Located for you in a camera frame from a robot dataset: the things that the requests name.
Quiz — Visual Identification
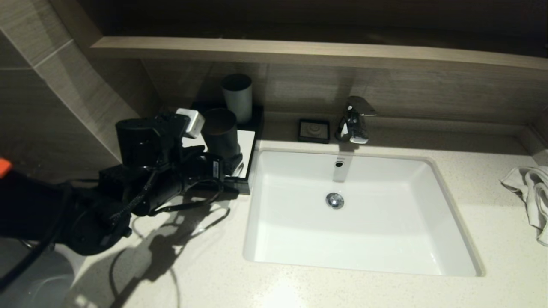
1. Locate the black amenity box body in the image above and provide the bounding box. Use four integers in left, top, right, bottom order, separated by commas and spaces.
188, 102, 265, 195

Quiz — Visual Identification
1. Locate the wooden wall shelf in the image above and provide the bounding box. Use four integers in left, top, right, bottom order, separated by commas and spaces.
93, 38, 548, 73

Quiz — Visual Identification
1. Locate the black cup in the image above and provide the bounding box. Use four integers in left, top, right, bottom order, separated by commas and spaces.
201, 108, 243, 165

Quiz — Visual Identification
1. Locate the white towel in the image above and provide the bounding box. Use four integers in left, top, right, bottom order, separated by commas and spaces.
499, 166, 548, 246

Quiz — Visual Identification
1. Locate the white sink basin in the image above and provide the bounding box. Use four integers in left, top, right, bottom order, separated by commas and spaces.
243, 148, 485, 276

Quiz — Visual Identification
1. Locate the black square soap dish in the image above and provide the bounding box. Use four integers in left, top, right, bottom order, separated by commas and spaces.
298, 119, 331, 144

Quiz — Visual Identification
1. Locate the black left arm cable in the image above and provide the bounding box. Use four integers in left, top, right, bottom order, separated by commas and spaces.
148, 180, 226, 215

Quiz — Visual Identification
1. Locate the white ribbed tray insert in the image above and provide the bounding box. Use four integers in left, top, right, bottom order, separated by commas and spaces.
184, 130, 256, 179

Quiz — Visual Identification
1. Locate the chrome faucet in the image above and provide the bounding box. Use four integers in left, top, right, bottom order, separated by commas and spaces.
335, 97, 377, 145

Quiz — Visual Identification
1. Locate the chrome drain stopper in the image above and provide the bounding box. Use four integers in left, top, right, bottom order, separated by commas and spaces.
325, 192, 345, 210

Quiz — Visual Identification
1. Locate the grey cup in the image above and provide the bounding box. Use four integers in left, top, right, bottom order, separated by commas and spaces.
221, 75, 253, 124

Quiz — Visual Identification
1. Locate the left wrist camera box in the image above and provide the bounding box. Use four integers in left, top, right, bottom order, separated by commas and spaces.
176, 108, 205, 139

